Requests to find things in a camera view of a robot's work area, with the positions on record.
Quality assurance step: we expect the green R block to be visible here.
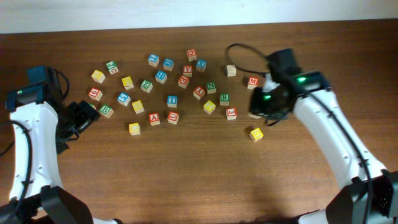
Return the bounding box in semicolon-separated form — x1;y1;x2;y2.
220;93;230;106

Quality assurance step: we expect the yellow C block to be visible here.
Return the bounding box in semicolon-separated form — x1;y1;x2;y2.
129;123;141;136

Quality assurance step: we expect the red I block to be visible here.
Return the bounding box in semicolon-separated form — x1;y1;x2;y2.
248;114;262;119

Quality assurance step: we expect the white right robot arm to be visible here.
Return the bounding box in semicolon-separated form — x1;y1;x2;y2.
249;49;397;223

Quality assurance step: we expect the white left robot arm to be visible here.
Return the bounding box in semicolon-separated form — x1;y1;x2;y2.
1;65;103;223

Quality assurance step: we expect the red 9 block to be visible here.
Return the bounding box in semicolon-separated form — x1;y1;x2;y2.
88;88;103;101

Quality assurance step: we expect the green B block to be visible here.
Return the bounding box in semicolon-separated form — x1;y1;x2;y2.
99;105;114;118

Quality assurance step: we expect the red M block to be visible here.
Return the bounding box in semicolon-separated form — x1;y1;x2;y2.
247;77;259;90

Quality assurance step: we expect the yellow K block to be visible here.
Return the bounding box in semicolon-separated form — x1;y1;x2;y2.
249;128;264;142

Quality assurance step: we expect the red 3 block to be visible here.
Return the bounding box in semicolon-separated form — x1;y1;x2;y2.
226;108;237;120

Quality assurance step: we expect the yellow block far left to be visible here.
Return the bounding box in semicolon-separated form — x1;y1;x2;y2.
91;70;106;83

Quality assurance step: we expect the blue 5 block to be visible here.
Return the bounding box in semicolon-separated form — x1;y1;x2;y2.
117;93;131;106

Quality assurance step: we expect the plain wooden block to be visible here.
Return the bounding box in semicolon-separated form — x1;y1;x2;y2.
226;65;236;77

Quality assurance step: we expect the green J block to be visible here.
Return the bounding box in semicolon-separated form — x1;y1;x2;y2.
106;61;119;75

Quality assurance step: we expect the yellow block upper left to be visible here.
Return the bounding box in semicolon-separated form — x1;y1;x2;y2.
121;76;134;90

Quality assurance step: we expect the yellow S block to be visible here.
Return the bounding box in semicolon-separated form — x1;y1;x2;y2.
131;100;144;114

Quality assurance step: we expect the yellow block centre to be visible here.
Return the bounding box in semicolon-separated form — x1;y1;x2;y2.
203;100;216;114

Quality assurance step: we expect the green N block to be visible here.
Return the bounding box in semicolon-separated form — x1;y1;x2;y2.
206;82;216;94

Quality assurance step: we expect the green Z block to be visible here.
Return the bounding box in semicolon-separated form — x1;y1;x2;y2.
140;80;153;93

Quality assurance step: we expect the red Y block lower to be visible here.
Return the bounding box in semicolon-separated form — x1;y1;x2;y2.
193;86;206;100

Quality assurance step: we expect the red y block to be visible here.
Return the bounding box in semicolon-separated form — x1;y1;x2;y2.
193;86;206;100
183;65;193;77

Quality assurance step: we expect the red A block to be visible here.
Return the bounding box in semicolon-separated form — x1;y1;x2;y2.
149;113;160;126

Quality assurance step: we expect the blue X block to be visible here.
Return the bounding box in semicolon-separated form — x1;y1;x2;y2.
196;60;207;72

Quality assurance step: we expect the blue H block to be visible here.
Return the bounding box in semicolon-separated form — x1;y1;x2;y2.
155;70;167;84

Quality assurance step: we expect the red Y block upper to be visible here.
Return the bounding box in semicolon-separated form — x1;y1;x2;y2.
183;65;193;77

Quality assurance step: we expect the red E block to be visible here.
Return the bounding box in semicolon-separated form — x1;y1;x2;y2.
177;75;190;89

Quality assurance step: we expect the blue T block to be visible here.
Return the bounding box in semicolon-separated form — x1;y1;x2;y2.
167;95;178;108

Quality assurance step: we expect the red U block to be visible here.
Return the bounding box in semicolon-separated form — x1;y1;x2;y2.
167;111;179;124

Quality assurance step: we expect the red Q block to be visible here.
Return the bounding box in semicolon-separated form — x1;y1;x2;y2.
187;49;197;62

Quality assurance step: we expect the blue D block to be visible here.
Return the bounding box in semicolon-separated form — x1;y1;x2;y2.
163;58;174;71

